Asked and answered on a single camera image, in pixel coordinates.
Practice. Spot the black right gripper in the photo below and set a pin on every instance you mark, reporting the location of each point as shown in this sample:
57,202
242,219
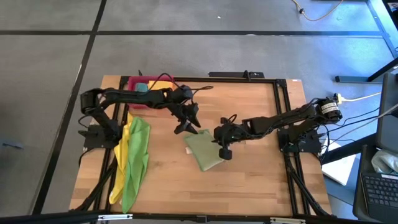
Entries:
228,133

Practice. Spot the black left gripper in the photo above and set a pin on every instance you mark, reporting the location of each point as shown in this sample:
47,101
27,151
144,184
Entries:
180,110

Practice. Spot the pale green microfiber towel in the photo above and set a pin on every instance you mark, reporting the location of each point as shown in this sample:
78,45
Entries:
203,149

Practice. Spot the yellow microfiber towel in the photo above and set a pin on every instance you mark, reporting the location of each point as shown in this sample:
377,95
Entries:
160,84
121,155

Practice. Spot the teal microfiber towel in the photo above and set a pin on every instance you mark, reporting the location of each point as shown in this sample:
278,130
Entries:
141,87

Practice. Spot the bright green microfiber towel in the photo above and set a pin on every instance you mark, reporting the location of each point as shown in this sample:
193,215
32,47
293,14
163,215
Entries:
136,155

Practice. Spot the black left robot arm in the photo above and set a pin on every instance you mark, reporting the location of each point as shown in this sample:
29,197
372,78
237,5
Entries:
124,96

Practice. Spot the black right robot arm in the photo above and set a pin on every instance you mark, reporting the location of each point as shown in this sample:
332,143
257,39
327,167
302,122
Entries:
295,116

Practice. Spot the black mounting bar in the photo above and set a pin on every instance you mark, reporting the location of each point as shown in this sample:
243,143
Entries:
236,74

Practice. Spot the pink plastic bin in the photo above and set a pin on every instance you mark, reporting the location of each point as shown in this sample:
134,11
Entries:
133,93

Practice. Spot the white power strip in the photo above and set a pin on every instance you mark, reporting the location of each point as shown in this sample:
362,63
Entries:
339,99

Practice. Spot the white flat board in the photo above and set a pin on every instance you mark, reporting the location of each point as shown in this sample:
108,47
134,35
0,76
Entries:
339,169

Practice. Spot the black desk leg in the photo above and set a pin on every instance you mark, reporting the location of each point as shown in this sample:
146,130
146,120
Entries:
357,79

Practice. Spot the white plastic bag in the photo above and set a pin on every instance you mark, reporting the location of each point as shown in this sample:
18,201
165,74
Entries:
385,161

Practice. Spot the dark grey panel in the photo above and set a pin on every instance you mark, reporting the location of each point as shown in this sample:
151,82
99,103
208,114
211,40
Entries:
388,118

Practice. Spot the black laptop keyboard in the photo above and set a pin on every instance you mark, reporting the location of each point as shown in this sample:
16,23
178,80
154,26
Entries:
381,193

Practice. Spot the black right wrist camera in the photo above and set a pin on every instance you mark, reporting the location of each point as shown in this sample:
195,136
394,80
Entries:
225,154

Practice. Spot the black aluminium table frame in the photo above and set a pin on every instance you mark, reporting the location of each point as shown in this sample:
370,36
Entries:
233,80

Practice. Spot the silver metal bracket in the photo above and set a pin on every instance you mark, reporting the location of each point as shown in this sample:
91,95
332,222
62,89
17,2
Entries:
115,216
287,220

